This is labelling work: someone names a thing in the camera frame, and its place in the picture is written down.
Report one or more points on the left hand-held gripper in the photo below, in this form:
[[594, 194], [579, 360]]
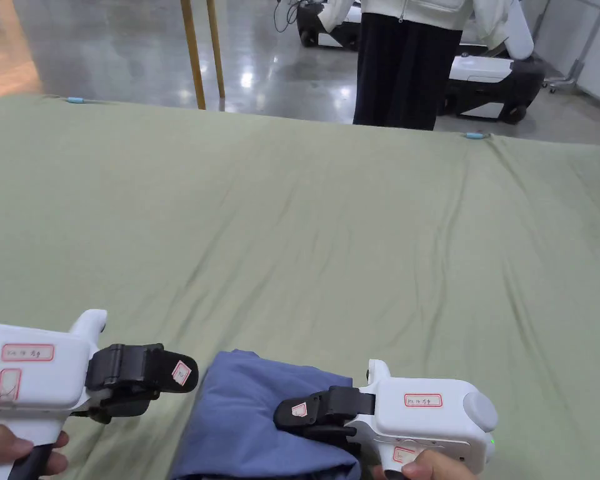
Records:
[[35, 370]]

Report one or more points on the person's left hand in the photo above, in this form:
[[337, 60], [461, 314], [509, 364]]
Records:
[[7, 442]]

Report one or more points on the light blue sheet clip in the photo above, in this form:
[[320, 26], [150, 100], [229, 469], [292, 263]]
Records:
[[475, 136], [76, 100]]

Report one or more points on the black and white mobile robot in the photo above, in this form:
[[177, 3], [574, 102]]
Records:
[[325, 30], [500, 80]]

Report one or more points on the yellow post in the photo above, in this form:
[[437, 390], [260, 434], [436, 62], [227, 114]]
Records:
[[194, 55], [216, 50]]

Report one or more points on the blue garment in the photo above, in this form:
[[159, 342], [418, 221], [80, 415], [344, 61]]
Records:
[[240, 425]]

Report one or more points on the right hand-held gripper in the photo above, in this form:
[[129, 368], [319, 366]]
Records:
[[430, 415]]

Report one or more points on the person's right hand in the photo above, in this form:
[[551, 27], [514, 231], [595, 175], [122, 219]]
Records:
[[430, 467]]

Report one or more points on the bed with pale green sheet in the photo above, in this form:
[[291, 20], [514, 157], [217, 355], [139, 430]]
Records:
[[300, 225]]

